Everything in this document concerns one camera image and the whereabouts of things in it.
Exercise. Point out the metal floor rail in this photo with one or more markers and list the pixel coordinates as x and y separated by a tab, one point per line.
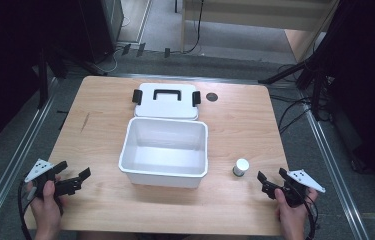
333	173
11	160

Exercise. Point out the dark round table grommet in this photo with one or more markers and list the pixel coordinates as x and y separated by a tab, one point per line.
212	97

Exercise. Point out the person's right hand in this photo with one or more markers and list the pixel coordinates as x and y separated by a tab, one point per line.
291	215

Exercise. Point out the person's left hand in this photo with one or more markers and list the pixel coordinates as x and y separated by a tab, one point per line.
46	206

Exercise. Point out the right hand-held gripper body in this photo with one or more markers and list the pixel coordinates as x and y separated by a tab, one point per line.
303	179

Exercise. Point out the light wooden furniture frame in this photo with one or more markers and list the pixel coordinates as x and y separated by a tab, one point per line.
258	20

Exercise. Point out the white plastic storage box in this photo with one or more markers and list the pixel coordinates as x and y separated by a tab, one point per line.
163	151

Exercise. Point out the black cabinet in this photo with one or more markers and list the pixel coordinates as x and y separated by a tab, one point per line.
100	30

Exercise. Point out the black tripod stand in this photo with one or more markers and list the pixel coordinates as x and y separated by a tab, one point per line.
311	71

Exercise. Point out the small silver cylinder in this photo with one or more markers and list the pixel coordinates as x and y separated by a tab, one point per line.
241	166

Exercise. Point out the dark curtain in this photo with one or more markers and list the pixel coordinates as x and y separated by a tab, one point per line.
8	66
371	83

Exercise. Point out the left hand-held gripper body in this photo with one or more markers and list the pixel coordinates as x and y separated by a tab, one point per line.
39	169

